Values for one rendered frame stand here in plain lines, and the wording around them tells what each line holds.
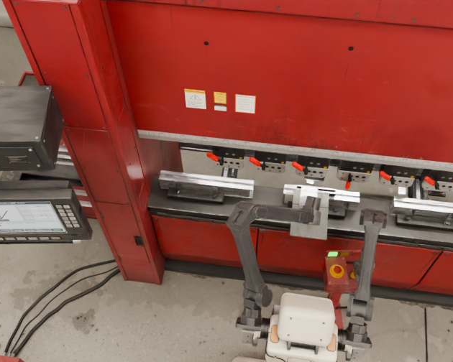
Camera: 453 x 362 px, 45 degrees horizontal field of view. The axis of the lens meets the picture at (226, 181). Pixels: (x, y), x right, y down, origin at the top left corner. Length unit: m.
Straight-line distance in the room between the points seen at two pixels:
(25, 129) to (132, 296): 1.95
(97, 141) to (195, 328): 1.63
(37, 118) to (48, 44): 0.25
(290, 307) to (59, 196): 0.98
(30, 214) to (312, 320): 1.19
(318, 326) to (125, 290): 1.83
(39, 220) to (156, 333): 1.46
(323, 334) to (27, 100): 1.38
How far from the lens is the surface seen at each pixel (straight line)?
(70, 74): 2.08
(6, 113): 2.07
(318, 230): 2.76
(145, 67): 2.26
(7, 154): 2.06
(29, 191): 2.28
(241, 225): 2.09
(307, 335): 2.21
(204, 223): 3.02
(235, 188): 2.89
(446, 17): 1.97
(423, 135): 2.45
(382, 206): 3.04
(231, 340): 3.57
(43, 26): 1.95
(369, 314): 2.34
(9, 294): 3.94
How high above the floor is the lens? 3.43
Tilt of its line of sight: 58 degrees down
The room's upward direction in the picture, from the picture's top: 1 degrees counter-clockwise
